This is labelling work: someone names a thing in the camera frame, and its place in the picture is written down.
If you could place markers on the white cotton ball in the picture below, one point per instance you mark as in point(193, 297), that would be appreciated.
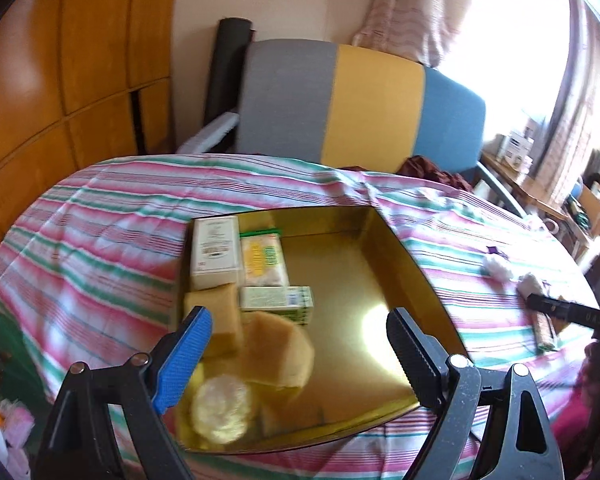
point(495, 265)
point(530, 284)

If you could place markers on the wooden wardrobe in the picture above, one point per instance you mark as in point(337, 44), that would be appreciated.
point(55, 60)

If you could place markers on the pink plastic package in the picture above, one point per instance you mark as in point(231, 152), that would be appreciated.
point(17, 422)

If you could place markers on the dark red cloth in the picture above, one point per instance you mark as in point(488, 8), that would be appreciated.
point(435, 172)

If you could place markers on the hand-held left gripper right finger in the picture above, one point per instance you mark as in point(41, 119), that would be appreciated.
point(412, 355)

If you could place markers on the yellow square sponge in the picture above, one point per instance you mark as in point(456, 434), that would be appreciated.
point(220, 315)

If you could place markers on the green carton box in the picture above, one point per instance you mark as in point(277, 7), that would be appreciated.
point(275, 301)

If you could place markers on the pale pink curtain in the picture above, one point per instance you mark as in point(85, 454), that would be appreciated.
point(415, 10)

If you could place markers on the striped pink green tablecloth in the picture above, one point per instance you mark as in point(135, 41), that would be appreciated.
point(105, 220)

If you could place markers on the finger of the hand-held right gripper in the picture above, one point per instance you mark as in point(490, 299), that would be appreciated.
point(550, 305)

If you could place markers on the brown pink curtain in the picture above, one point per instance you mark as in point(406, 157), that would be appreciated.
point(570, 110)

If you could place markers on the person's red clothing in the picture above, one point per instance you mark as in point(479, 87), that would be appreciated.
point(595, 410)

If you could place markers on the white carton box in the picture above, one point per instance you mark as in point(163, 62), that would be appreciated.
point(215, 252)

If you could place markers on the white boxes on desk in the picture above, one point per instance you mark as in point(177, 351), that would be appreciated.
point(517, 149)

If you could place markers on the small purple object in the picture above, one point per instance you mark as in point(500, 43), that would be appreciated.
point(492, 249)

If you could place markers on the wooden desk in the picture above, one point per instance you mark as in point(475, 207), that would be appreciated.
point(530, 195)

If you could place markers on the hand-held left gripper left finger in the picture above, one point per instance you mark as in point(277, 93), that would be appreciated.
point(182, 360)

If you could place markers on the grey yellow blue armchair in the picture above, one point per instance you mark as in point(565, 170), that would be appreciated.
point(285, 100)

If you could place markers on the gold metal tin box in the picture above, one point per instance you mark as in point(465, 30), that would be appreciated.
point(350, 285)

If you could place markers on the cardboard box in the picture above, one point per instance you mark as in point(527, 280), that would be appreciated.
point(590, 210)

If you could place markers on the yellow round sponge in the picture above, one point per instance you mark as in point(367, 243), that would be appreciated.
point(280, 350)

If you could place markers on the black rolled mat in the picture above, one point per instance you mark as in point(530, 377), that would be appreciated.
point(227, 60)

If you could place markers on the round white cotton pad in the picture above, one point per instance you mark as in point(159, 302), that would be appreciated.
point(220, 407)

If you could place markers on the cracker packet green trim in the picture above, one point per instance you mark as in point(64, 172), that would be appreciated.
point(546, 335)
point(265, 260)

